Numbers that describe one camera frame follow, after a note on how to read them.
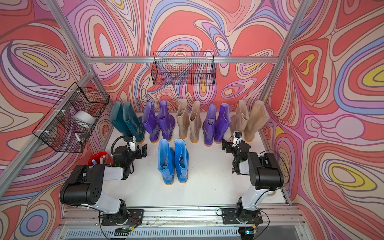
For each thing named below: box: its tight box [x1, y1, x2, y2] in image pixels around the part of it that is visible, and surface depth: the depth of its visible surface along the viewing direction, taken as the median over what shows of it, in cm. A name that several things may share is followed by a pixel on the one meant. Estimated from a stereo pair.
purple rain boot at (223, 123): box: [214, 103, 231, 144], surface depth 89 cm
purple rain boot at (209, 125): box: [202, 104, 217, 147], surface depth 91 cm
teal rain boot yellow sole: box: [109, 100, 131, 137], surface depth 87 cm
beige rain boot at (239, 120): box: [231, 100, 249, 133], surface depth 88 cm
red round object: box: [87, 150, 113, 165], surface depth 84 cm
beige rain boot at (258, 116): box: [244, 100, 270, 142], surface depth 91 cm
